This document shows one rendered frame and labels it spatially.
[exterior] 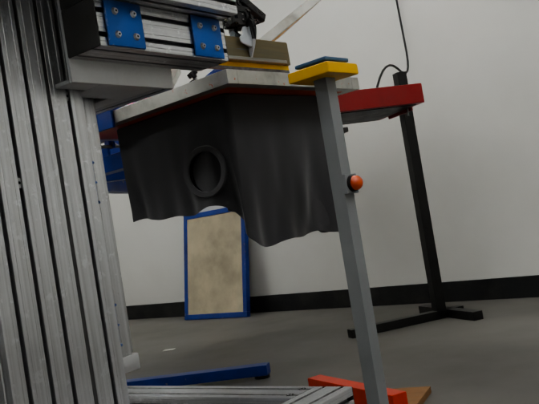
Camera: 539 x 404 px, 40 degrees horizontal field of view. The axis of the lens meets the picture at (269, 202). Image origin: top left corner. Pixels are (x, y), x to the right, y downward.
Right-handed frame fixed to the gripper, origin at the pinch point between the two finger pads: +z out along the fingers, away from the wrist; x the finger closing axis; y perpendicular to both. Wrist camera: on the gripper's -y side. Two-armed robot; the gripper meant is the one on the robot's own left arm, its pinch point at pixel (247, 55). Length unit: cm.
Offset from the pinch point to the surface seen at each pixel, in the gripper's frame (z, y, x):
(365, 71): -28, -200, -90
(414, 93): 2, -134, -23
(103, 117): 11.6, 30.0, -33.8
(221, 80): 12.8, 28.9, 15.9
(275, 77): 11.7, 10.1, 18.1
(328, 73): 16.7, 16.7, 40.5
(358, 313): 77, 13, 35
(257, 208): 46.0, 14.7, 8.2
